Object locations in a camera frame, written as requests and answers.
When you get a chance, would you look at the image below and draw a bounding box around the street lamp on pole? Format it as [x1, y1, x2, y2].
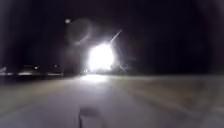
[85, 41, 117, 74]

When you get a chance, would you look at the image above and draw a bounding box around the grey paved path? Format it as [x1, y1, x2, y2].
[0, 73, 224, 128]

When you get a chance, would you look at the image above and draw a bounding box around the grass strip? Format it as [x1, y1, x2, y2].
[0, 75, 84, 116]
[109, 75, 224, 118]

